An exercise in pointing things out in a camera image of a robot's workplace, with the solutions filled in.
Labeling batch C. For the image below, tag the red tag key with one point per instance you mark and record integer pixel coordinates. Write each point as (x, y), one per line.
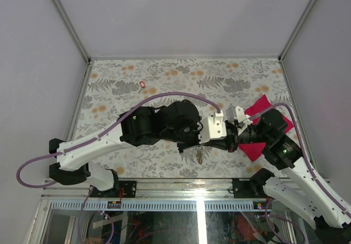
(142, 85)

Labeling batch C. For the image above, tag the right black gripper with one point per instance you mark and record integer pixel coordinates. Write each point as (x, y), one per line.
(231, 142)

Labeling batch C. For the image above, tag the aluminium front rail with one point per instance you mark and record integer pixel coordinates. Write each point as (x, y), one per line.
(154, 189)

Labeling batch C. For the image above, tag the slotted cable duct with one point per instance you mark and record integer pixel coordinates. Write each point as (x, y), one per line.
(170, 205)

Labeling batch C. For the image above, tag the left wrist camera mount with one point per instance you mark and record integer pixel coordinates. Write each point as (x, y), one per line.
(213, 128)

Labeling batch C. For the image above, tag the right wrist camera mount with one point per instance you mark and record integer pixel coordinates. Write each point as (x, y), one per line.
(236, 116)

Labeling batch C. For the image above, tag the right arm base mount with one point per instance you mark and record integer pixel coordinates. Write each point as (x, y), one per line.
(248, 188)

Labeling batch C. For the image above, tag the silver keyring bunch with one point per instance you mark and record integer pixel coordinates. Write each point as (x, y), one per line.
(199, 154)

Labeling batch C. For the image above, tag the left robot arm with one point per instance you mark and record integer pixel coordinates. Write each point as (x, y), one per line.
(178, 122)

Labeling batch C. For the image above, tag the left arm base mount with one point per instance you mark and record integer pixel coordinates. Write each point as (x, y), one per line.
(125, 189)

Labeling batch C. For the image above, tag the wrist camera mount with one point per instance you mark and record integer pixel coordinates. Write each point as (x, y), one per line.
(213, 128)
(236, 116)

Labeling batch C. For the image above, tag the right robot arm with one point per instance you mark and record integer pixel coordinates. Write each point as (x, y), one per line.
(323, 207)

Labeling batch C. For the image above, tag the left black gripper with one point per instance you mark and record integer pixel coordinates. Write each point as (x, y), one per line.
(194, 142)

